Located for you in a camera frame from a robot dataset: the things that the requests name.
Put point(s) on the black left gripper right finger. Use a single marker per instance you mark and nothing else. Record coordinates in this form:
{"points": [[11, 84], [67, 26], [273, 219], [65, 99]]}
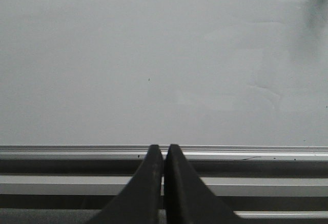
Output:
{"points": [[187, 198]]}

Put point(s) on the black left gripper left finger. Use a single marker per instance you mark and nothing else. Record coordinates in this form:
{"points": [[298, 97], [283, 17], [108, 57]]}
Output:
{"points": [[138, 202]]}

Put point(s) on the white metal shelf frame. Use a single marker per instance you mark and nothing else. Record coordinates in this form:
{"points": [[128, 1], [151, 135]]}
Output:
{"points": [[231, 186]]}

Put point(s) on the white whiteboard with aluminium frame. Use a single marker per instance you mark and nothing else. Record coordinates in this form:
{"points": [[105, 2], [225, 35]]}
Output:
{"points": [[221, 78]]}

